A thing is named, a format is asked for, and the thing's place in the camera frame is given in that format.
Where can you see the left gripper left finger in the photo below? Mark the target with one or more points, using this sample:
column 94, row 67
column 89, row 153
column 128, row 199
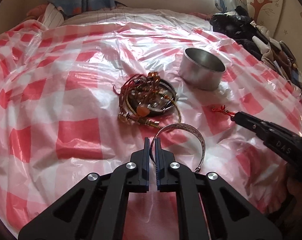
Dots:
column 96, row 207

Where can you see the round silver metal tin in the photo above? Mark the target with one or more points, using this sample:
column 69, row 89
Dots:
column 201, row 69

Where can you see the red white checkered plastic sheet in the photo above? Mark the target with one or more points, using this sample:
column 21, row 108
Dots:
column 59, row 110

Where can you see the striped white pillow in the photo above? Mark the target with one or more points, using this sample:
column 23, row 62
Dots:
column 52, row 17

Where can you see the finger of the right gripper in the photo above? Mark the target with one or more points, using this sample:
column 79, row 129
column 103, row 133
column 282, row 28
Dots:
column 258, row 126

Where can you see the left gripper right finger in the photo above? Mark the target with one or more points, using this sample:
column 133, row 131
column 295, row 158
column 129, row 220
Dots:
column 208, row 207

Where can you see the striped beige bed sheet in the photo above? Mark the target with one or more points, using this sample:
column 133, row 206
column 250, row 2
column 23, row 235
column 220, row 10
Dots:
column 134, row 15

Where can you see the pile of dark clothes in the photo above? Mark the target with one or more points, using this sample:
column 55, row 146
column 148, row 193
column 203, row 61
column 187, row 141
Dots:
column 256, row 39

